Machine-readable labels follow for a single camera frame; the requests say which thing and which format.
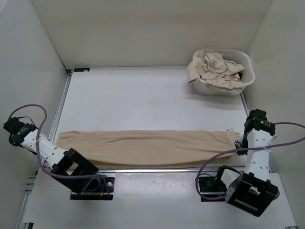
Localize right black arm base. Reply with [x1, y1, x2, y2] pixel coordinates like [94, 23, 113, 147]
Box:
[197, 171, 226, 202]

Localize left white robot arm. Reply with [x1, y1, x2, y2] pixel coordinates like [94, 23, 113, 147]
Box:
[3, 117, 100, 194]

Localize beige trousers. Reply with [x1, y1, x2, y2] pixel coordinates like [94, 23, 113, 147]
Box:
[56, 129, 240, 169]

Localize white laundry basket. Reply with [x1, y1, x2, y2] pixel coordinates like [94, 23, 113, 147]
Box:
[187, 49, 255, 96]

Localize front aluminium rail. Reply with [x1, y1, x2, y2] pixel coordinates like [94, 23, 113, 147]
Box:
[97, 168, 220, 175]

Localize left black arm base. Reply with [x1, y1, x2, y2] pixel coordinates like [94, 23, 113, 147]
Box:
[70, 175, 115, 201]

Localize right aluminium rail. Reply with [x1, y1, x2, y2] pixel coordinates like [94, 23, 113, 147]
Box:
[239, 92, 271, 172]

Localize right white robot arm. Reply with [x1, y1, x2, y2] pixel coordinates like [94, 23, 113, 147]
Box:
[214, 109, 278, 217]

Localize black corner label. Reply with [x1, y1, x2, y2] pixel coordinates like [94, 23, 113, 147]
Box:
[73, 68, 90, 72]

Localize beige clothes pile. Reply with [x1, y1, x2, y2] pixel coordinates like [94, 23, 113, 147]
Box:
[186, 50, 245, 91]

